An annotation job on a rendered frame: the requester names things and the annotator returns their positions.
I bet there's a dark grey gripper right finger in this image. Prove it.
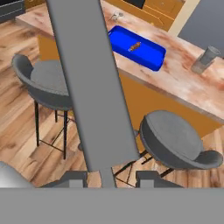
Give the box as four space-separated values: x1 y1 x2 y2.
135 171 184 189

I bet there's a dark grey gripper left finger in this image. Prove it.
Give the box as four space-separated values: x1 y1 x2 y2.
39 170 89 189

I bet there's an orange dining counter base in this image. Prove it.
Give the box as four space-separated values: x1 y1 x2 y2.
38 34 223 153

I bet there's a blue tray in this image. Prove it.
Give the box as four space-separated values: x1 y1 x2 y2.
108 24 167 72

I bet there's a brown kebab skewer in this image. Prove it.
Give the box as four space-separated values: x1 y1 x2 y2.
128 41 143 53

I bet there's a grey bar stool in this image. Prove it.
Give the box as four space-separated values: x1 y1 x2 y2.
113 109 224 188
10 53 77 161

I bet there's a white rounded object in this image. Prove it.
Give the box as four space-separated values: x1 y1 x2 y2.
0 161 34 189

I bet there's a grey drinking glass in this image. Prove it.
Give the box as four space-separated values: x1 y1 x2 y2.
190 45 221 74

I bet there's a small grey metal utensil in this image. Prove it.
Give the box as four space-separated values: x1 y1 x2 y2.
108 11 125 22

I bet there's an orange cupboard run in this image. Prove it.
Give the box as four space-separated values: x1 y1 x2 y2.
104 0 186 32

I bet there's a black appliance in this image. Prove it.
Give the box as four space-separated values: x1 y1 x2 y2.
122 0 146 10

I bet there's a dark grey appliance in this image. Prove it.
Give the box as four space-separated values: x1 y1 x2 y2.
0 0 27 24

